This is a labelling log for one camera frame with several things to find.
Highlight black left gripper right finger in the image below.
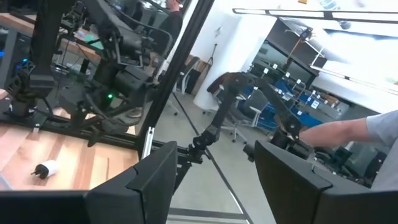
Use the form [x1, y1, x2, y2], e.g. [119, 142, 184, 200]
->
[254, 140, 371, 224]

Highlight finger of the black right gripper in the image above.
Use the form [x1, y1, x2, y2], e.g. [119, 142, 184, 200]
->
[71, 107, 105, 147]
[58, 86, 94, 124]

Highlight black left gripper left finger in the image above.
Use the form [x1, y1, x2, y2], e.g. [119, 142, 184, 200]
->
[86, 141, 178, 224]

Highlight white charger black end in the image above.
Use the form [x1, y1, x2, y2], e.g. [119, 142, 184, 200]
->
[30, 159, 60, 180]

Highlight person's forearm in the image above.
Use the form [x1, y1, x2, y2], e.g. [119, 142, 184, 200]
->
[298, 119, 371, 149]

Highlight office chair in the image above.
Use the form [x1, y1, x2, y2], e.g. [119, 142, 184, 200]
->
[174, 57, 200, 95]
[214, 83, 271, 144]

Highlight person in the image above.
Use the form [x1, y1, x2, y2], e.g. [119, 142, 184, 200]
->
[149, 0, 185, 60]
[365, 110, 398, 191]

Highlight wooden desk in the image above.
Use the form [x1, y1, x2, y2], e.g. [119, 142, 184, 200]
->
[0, 12, 104, 63]

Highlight blue storage shelves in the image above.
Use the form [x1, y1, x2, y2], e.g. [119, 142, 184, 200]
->
[242, 70, 346, 131]

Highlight white pillar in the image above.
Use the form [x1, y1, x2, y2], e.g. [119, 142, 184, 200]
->
[192, 15, 278, 111]

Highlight black aluminium table frame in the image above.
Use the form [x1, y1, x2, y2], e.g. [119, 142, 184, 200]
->
[0, 0, 216, 166]

